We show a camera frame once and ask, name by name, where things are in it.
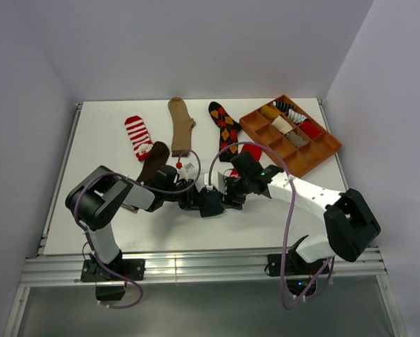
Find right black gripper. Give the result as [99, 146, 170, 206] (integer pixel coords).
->
[218, 174, 252, 211]

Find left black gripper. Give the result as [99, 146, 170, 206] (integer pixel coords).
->
[163, 180, 208, 212]

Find navy blue sock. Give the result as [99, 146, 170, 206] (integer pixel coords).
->
[199, 188, 225, 218]

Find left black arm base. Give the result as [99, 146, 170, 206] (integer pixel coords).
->
[80, 258, 145, 303]

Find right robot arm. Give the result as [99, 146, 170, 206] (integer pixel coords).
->
[226, 152, 381, 274]

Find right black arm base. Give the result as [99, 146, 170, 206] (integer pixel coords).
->
[264, 253, 324, 296]

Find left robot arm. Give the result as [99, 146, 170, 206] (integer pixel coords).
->
[65, 165, 204, 280]

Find red patterned sock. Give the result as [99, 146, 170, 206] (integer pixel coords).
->
[229, 145, 262, 178]

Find brown striped-cuff sock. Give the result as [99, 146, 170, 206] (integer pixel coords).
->
[136, 141, 170, 185]

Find black argyle sock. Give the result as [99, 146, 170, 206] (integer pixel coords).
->
[208, 102, 242, 162]

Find red white striped sock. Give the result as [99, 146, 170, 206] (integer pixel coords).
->
[124, 115, 153, 161]

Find tan sock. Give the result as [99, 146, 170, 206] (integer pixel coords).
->
[168, 97, 195, 157]

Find orange compartment tray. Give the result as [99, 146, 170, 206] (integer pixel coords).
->
[239, 95, 342, 178]

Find cream rolled sock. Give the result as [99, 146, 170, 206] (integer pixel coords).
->
[271, 116, 294, 135]

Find mustard rolled sock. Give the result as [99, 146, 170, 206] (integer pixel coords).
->
[259, 105, 281, 123]

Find red rolled sock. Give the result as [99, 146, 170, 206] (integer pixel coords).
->
[299, 120, 322, 139]

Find black white striped rolled sock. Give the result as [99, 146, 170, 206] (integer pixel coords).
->
[272, 100, 295, 113]

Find white grey striped rolled sock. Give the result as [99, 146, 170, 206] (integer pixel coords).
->
[287, 109, 308, 126]

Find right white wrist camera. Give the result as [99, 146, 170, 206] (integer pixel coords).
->
[204, 172, 218, 189]

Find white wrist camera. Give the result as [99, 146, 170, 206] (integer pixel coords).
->
[176, 161, 195, 180]
[204, 172, 218, 189]

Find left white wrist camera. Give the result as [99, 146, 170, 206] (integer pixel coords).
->
[176, 161, 195, 180]

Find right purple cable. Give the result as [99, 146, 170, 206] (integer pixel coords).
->
[207, 141, 336, 310]

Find purple cable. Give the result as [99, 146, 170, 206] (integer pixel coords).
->
[72, 149, 202, 310]
[207, 141, 336, 310]

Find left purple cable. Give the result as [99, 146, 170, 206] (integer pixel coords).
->
[72, 149, 202, 310]

